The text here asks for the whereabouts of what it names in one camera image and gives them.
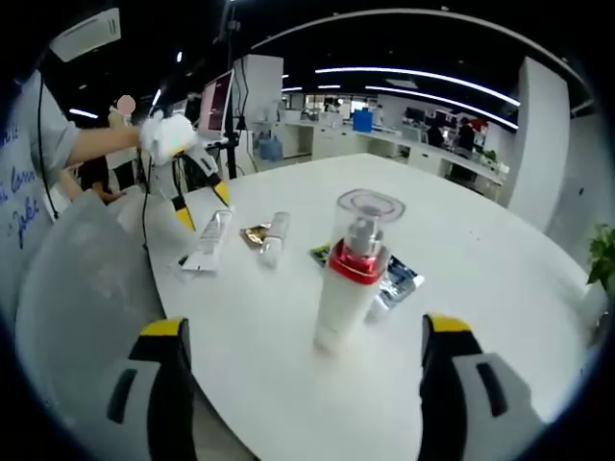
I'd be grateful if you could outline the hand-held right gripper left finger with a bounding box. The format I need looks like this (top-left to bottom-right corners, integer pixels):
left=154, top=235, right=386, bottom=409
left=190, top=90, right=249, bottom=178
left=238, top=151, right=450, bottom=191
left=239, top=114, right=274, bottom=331
left=64, top=316, right=196, bottom=461

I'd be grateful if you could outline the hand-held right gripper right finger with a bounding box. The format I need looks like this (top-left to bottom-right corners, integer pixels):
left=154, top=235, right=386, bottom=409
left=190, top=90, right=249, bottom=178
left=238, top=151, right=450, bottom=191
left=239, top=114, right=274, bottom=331
left=419, top=312, right=547, bottom=461

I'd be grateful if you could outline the large white skincare tube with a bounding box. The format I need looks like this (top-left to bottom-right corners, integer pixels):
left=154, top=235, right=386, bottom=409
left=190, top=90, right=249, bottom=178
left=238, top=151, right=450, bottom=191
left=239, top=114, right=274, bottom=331
left=181, top=208, right=235, bottom=276

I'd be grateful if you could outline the gold skincare sachet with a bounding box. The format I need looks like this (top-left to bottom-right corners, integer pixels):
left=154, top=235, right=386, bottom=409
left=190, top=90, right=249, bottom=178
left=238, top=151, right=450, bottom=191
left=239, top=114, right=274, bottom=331
left=239, top=223, right=274, bottom=249

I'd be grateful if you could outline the green black skincare sachet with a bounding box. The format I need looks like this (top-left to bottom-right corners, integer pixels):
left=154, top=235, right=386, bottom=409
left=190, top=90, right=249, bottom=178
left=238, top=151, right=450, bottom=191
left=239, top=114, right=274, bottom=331
left=308, top=243, right=428, bottom=304

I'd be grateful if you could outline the red collar skincare pump bottle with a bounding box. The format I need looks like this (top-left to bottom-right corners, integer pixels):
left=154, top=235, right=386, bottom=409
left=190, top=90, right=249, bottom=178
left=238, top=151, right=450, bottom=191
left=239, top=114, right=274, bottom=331
left=312, top=188, right=406, bottom=354

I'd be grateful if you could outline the black tripod stand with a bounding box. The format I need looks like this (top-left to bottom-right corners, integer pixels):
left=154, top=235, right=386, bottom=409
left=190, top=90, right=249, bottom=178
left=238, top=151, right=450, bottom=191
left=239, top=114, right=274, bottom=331
left=225, top=0, right=244, bottom=180

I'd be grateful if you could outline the white laptop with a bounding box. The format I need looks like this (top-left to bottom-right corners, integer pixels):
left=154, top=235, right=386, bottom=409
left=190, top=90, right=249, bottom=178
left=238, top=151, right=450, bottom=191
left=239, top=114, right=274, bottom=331
left=197, top=68, right=236, bottom=144

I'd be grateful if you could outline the blue water jug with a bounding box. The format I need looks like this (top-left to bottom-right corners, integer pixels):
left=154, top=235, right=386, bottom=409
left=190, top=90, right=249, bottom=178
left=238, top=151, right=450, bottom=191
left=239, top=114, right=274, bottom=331
left=258, top=135, right=283, bottom=160

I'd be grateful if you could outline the grey mesh office chair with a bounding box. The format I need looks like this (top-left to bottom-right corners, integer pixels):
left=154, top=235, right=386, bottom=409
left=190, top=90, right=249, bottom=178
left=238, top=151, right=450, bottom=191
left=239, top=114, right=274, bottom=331
left=16, top=191, right=162, bottom=433

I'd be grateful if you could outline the ceiling air conditioner unit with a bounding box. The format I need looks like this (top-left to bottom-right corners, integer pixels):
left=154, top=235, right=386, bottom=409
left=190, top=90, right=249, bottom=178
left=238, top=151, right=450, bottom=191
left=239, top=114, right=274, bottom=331
left=49, top=7, right=121, bottom=62

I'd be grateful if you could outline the long white office counter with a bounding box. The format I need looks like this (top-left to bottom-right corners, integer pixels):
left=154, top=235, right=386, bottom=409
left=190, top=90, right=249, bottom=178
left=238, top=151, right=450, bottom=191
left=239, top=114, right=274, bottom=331
left=283, top=114, right=505, bottom=198

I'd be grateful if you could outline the blue bin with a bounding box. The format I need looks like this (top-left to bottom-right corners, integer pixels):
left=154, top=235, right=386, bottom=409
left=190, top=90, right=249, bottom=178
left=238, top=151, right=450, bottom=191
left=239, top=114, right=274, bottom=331
left=352, top=108, right=375, bottom=133

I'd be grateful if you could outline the green plant in white pot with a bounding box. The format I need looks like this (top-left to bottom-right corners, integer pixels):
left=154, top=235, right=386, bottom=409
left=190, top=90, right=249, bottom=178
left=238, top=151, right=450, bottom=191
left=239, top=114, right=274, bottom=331
left=586, top=223, right=615, bottom=285

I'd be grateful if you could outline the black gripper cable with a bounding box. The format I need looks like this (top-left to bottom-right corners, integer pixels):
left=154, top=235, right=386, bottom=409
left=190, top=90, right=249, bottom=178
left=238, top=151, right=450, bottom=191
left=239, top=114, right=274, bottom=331
left=136, top=146, right=151, bottom=251

